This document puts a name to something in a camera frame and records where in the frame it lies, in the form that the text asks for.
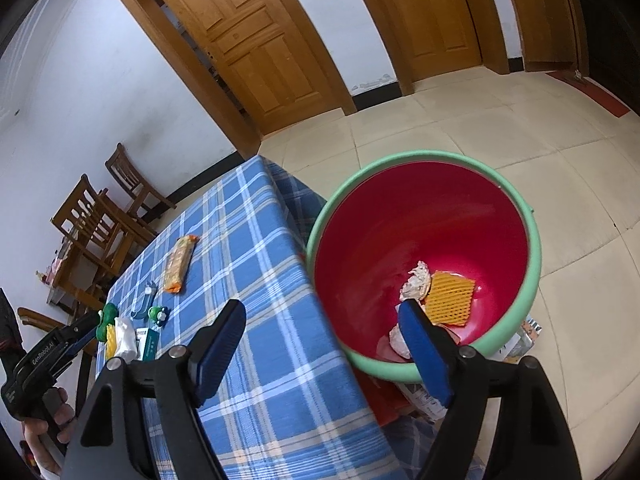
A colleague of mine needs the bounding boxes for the wooden chair middle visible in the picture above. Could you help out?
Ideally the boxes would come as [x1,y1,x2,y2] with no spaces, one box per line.
[50,174,154,276]

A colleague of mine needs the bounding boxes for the person's left hand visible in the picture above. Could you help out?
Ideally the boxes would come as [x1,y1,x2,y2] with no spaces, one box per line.
[20,386,77,478]

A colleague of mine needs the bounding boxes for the wooden chair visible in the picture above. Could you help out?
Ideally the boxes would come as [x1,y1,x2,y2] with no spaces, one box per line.
[17,307,98,356]
[104,143,176,219]
[50,174,154,276]

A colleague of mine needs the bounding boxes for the wooden door left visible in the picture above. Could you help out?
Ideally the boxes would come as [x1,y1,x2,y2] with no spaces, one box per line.
[120,0,356,158]

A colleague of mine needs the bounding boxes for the yellow foam net front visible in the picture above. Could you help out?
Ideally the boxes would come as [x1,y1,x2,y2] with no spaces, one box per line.
[424,271,475,327]

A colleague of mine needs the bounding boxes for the clear plastic bag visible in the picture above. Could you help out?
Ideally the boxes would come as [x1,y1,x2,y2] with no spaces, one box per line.
[114,316,138,364]

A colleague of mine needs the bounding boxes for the white tissue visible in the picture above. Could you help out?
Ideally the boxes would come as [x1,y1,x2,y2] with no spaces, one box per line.
[388,324,412,360]

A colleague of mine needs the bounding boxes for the wooden chair left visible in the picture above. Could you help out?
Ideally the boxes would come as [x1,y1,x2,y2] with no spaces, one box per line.
[17,307,98,356]

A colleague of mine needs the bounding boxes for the papers under bin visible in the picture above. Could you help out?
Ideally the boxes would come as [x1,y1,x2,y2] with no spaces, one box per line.
[396,315,542,424]

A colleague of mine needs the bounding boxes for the green white toy figure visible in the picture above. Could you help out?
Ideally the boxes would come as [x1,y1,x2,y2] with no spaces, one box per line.
[148,306,170,328]

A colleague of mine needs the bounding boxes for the teal white medicine box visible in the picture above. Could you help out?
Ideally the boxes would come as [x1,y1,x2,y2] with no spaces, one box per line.
[136,327,160,362]

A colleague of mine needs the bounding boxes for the wooden chair far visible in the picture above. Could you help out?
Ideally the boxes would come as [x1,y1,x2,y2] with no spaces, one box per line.
[104,143,176,219]

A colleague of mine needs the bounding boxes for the blue figurine keychain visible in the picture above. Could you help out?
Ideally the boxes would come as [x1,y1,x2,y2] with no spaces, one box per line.
[130,281,157,320]

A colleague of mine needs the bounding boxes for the white paper ball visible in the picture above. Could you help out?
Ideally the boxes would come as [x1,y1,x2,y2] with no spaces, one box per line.
[399,261,432,301]

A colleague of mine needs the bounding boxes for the orange snack wrapper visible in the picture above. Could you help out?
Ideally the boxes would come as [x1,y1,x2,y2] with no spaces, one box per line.
[163,234,200,294]

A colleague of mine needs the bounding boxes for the yellow foam net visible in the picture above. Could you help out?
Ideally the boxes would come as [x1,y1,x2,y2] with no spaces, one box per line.
[424,271,475,327]
[105,324,117,361]

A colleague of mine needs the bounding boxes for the wooden door right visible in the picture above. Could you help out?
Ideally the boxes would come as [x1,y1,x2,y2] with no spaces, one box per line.
[363,0,509,96]

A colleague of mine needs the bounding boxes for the blue plaid tablecloth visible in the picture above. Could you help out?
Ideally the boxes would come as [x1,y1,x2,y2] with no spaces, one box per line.
[107,156,404,479]

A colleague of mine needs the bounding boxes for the wooden dining table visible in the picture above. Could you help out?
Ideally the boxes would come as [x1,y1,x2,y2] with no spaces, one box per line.
[36,237,104,314]

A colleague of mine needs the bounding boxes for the green flower-shaped container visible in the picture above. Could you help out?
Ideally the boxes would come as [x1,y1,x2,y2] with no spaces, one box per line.
[96,302,119,342]

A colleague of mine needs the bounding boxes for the small wooden cabinet door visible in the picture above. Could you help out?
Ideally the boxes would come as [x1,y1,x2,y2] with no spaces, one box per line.
[511,0,588,75]

